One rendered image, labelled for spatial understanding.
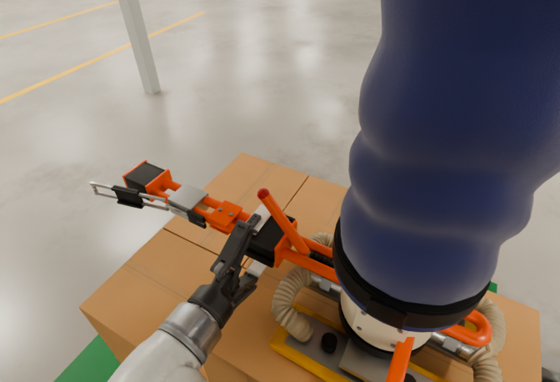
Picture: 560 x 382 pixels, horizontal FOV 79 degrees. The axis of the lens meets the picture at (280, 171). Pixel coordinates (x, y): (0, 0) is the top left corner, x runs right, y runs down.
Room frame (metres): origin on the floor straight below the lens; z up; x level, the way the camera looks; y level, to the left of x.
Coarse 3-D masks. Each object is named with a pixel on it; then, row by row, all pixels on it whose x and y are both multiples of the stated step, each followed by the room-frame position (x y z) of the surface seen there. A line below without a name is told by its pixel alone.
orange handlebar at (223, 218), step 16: (160, 192) 0.57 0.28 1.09; (224, 208) 0.51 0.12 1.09; (240, 208) 0.51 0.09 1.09; (224, 224) 0.47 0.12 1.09; (304, 240) 0.43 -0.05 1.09; (288, 256) 0.39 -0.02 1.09; (304, 256) 0.39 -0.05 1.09; (320, 272) 0.36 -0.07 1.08; (480, 320) 0.26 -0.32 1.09; (464, 336) 0.24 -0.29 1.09; (480, 336) 0.24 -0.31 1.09; (400, 352) 0.22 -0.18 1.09; (400, 368) 0.19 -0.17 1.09
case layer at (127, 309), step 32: (256, 160) 1.38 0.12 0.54; (224, 192) 1.15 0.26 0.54; (256, 192) 1.14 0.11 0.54; (288, 192) 1.14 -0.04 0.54; (320, 192) 1.14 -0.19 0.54; (192, 224) 0.95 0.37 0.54; (160, 256) 0.79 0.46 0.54; (192, 256) 0.79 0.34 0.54; (128, 288) 0.66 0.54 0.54; (160, 288) 0.66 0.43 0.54; (192, 288) 0.66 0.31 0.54; (96, 320) 0.55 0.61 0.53; (128, 320) 0.54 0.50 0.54; (160, 320) 0.54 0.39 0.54; (128, 352) 0.50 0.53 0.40
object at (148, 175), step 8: (144, 160) 0.67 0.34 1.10; (136, 168) 0.64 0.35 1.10; (144, 168) 0.64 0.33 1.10; (152, 168) 0.64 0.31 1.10; (160, 168) 0.64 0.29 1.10; (128, 176) 0.61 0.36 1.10; (136, 176) 0.61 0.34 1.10; (144, 176) 0.61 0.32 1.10; (152, 176) 0.61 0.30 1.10; (160, 176) 0.61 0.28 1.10; (168, 176) 0.63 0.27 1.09; (128, 184) 0.61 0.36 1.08; (136, 184) 0.59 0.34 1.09; (144, 184) 0.58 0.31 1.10; (152, 184) 0.59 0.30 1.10; (160, 184) 0.60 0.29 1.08; (144, 192) 0.58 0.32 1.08; (152, 200) 0.58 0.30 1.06
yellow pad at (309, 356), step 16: (320, 320) 0.32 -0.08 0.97; (288, 336) 0.29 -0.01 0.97; (320, 336) 0.29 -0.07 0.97; (336, 336) 0.29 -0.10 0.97; (288, 352) 0.27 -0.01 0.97; (304, 352) 0.26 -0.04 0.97; (320, 352) 0.26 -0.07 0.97; (336, 352) 0.26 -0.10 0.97; (304, 368) 0.24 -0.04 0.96; (320, 368) 0.24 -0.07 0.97; (336, 368) 0.24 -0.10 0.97; (416, 368) 0.24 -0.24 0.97
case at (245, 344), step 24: (288, 264) 0.47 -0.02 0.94; (264, 288) 0.41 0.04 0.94; (240, 312) 0.36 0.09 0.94; (264, 312) 0.36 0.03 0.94; (336, 312) 0.35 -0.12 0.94; (504, 312) 0.35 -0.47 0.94; (528, 312) 0.35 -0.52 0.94; (240, 336) 0.31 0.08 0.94; (264, 336) 0.31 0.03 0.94; (528, 336) 0.30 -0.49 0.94; (216, 360) 0.27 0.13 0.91; (240, 360) 0.26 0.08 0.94; (264, 360) 0.26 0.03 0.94; (288, 360) 0.26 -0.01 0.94; (432, 360) 0.26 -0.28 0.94; (504, 360) 0.26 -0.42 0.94; (528, 360) 0.26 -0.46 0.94
